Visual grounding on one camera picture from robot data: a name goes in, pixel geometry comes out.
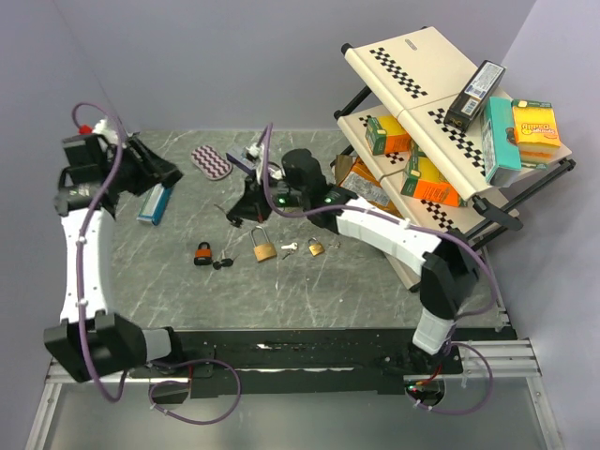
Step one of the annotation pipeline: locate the lower orange green box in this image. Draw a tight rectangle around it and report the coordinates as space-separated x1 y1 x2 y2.
401 151 467 207

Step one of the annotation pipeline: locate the small brass padlock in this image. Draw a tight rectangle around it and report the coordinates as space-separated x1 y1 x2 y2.
307 237 325 257

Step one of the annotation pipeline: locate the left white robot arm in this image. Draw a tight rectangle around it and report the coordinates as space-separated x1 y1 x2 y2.
43 133 186 383

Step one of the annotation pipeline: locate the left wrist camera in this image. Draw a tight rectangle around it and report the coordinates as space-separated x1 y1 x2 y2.
78 117 121 149

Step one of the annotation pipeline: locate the upper orange green box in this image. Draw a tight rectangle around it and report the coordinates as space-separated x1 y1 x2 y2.
366 115 413 156

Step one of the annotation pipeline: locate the orange black padlock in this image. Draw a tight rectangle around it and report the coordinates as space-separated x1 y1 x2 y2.
193 241 213 266

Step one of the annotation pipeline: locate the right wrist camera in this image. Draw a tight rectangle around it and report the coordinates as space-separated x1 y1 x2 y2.
243 143 284 180

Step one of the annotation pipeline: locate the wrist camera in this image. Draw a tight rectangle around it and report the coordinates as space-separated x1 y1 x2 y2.
243 143 284 180
78 117 121 149

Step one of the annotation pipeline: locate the black rectangular box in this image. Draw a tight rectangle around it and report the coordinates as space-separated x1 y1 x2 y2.
443 60 506 132

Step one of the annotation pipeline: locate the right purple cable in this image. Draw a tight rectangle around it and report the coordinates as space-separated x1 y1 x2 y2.
255 122 499 416

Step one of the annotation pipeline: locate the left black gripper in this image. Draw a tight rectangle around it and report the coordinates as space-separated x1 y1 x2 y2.
99 136 175 197

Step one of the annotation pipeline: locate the orange sponge pack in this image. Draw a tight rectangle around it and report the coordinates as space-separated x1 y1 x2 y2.
511 98 562 168

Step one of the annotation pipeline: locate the beige checkered shelf rack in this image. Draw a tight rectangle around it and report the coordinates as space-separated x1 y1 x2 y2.
330 25 577 293

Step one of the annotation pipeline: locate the long shackle brass padlock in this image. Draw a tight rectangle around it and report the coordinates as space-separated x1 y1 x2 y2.
249 226 278 263

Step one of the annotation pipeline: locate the orange green box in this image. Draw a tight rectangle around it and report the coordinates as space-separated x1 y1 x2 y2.
366 115 413 156
401 151 467 207

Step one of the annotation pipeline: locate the teal box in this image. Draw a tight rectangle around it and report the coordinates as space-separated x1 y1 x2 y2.
481 97 522 188

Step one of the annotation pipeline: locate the pink striped oval sponge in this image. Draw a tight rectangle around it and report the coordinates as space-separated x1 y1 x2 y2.
190 145 233 181

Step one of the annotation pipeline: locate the silver key pair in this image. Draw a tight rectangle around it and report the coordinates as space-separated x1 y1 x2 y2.
281 242 298 260

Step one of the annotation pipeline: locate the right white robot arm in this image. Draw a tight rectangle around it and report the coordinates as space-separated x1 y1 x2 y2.
227 147 479 374

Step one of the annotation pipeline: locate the purple toothpaste box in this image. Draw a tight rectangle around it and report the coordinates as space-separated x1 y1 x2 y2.
226 147 257 175

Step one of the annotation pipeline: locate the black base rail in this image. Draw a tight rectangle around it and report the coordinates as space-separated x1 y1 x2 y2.
44 327 543 405

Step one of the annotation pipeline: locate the blue rectangular box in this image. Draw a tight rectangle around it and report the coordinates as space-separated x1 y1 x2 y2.
137 184 173 226

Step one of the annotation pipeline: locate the black padlock with keys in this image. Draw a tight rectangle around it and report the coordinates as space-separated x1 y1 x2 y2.
214 203 243 229

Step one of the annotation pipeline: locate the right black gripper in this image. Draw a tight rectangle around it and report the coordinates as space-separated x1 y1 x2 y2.
229 168 308 225

